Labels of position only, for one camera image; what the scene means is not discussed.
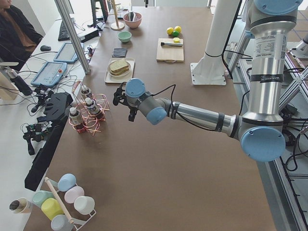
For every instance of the metal ice scoop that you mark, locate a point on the metal ice scoop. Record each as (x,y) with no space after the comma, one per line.
(132,16)

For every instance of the blue teach pendant upper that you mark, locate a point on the blue teach pendant upper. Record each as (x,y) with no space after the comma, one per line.
(66,54)

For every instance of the green ceramic bowl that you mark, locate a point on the green ceramic bowl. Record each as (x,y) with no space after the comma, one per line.
(124,36)

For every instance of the tea bottle front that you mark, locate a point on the tea bottle front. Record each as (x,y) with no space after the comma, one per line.
(94,109)

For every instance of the white round plate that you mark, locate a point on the white round plate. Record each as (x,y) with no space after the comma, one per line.
(108,68)

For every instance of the tea bottle back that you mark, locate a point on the tea bottle back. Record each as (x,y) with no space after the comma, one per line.
(86,92)

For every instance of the wooden cutting board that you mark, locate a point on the wooden cutting board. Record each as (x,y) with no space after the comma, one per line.
(169,53)

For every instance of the pink bowl with ice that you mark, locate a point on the pink bowl with ice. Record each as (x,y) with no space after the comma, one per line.
(134,24)

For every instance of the green lime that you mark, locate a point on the green lime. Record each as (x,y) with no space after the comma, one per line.
(175,34)

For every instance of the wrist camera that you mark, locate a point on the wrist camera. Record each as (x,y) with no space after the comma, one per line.
(120,97)

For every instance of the yellow lemon near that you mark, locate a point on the yellow lemon near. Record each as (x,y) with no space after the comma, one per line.
(177,28)

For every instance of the half lemon slice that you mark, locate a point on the half lemon slice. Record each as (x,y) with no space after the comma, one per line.
(176,40)

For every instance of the black computer mouse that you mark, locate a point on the black computer mouse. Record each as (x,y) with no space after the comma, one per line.
(45,48)

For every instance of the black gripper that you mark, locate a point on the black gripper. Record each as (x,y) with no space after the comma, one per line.
(132,113)

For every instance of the yellow lemon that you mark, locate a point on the yellow lemon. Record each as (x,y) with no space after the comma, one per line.
(170,30)
(177,28)

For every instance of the white cup rack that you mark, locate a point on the white cup rack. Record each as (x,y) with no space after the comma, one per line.
(65,204)

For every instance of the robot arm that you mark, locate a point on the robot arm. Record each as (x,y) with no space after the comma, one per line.
(259,129)

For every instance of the yellow lemon far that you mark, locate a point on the yellow lemon far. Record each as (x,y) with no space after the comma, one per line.
(170,30)

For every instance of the black thermos bottle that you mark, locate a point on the black thermos bottle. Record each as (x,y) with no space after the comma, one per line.
(19,82)

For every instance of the copper wire bottle rack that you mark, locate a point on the copper wire bottle rack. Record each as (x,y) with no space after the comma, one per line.
(92,125)

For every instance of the grey folded cloth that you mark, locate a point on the grey folded cloth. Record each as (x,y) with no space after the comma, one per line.
(119,52)

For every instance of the wooden cup tree stand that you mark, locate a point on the wooden cup tree stand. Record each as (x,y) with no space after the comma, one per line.
(117,25)

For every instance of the tea bottle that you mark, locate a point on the tea bottle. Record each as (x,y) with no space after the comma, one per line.
(86,92)
(94,109)
(76,120)

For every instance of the blue teach pendant lower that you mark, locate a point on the blue teach pendant lower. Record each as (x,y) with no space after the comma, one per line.
(50,74)

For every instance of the steel muddler black tip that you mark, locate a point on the steel muddler black tip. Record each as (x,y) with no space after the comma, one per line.
(168,44)

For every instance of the black keyboard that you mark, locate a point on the black keyboard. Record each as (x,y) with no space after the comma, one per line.
(63,33)

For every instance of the cream rabbit tray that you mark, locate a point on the cream rabbit tray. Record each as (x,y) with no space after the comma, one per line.
(117,80)

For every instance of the seated person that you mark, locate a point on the seated person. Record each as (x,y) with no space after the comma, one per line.
(18,38)

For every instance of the aluminium frame post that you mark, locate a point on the aluminium frame post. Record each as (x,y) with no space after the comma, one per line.
(65,15)

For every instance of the bread slice under egg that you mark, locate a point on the bread slice under egg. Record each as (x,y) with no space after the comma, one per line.
(119,72)

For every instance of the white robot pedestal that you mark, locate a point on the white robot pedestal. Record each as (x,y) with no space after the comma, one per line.
(210,69)

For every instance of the blue teach pendant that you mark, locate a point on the blue teach pendant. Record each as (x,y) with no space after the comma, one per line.
(66,54)
(50,74)

